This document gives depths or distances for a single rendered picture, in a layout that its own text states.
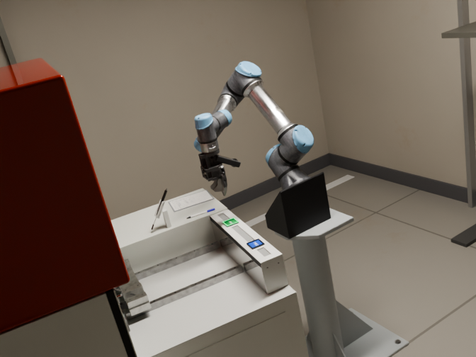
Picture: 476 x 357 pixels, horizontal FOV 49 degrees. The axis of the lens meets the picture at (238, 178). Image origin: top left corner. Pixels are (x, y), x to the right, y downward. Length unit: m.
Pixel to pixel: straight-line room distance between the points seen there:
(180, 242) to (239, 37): 2.60
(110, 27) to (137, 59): 0.31
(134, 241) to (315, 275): 0.87
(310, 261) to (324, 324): 0.37
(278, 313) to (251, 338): 0.13
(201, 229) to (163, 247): 0.19
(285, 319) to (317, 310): 0.65
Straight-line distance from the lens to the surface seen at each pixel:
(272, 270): 2.02
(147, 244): 2.41
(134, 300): 2.08
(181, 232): 2.43
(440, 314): 3.22
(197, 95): 4.50
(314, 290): 2.63
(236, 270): 2.20
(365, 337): 3.06
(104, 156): 4.26
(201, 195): 2.68
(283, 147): 2.41
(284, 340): 2.11
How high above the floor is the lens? 1.95
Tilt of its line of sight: 21 degrees down
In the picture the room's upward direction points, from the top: 13 degrees counter-clockwise
